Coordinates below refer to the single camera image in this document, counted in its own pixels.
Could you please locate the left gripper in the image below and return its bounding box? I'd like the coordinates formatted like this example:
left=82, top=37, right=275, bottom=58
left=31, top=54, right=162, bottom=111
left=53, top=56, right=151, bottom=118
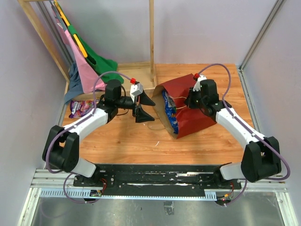
left=116, top=90, right=156, bottom=123

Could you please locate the red brown paper bag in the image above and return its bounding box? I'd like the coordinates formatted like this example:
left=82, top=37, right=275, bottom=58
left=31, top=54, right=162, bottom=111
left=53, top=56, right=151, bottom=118
left=152, top=74, right=216, bottom=139

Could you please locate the purple candy bag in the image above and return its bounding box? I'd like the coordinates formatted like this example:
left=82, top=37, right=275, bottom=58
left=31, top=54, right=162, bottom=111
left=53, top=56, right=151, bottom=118
left=69, top=100, right=94, bottom=119

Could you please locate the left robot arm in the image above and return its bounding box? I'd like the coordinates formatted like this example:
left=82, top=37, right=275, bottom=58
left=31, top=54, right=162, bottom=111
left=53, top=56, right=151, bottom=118
left=42, top=80, right=155, bottom=186

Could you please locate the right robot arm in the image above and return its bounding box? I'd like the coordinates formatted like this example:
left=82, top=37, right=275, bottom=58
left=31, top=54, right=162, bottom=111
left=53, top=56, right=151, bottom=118
left=185, top=76, right=282, bottom=188

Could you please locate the blue chips bag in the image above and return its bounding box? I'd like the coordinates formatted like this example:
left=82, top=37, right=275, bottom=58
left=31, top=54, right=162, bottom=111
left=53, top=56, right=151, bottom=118
left=161, top=89, right=178, bottom=134

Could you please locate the green cloth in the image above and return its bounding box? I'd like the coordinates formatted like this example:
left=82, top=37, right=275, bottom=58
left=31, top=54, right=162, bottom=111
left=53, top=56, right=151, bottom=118
left=56, top=1, right=119, bottom=78

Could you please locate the pink cloth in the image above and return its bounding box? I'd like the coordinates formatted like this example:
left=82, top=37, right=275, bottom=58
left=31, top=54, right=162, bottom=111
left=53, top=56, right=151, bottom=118
left=56, top=19, right=98, bottom=93

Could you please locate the blue grey cloth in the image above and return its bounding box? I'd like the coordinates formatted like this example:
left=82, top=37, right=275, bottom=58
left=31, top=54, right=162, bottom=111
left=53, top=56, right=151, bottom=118
left=64, top=62, right=83, bottom=104

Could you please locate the yellow hanger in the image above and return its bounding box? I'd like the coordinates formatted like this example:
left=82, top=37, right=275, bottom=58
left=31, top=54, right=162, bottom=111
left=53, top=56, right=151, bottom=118
left=54, top=0, right=88, bottom=58

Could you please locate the wooden clothes rack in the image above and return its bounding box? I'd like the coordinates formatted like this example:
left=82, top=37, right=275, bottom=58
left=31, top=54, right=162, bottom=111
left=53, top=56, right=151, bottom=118
left=17, top=0, right=158, bottom=101

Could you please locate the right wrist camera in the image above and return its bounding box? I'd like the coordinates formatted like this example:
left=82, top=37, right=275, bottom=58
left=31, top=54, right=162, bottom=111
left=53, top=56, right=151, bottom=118
left=192, top=74, right=207, bottom=92

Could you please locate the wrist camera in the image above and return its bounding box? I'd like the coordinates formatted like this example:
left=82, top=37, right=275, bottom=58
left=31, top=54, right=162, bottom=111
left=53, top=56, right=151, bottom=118
left=130, top=82, right=143, bottom=103
left=192, top=74, right=207, bottom=92

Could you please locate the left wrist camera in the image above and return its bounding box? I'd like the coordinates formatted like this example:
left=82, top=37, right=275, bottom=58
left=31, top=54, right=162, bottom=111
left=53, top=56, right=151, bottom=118
left=130, top=82, right=143, bottom=103

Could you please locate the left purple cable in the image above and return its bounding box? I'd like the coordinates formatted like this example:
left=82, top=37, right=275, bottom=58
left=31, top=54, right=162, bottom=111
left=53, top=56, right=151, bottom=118
left=44, top=71, right=136, bottom=204

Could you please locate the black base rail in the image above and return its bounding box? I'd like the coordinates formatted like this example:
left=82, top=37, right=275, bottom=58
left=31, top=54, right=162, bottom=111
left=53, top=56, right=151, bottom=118
left=73, top=164, right=242, bottom=194

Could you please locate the right aluminium frame post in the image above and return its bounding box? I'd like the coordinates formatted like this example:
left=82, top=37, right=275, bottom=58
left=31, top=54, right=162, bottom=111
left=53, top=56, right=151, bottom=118
left=238, top=0, right=286, bottom=71

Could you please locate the aluminium frame post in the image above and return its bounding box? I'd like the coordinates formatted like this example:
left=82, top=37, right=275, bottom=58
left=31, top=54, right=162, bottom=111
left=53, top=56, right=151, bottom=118
left=238, top=0, right=286, bottom=71
left=36, top=1, right=73, bottom=69

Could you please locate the front aluminium rail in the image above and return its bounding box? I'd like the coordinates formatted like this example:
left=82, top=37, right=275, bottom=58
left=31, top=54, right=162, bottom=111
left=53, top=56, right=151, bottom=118
left=30, top=168, right=78, bottom=189

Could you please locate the grey slotted cable duct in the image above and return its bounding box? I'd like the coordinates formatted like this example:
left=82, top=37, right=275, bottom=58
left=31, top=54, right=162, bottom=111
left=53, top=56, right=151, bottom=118
left=40, top=188, right=217, bottom=201

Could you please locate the left aluminium frame post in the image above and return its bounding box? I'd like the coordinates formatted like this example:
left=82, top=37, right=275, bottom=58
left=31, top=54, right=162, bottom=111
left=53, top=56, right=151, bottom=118
left=36, top=1, right=73, bottom=69

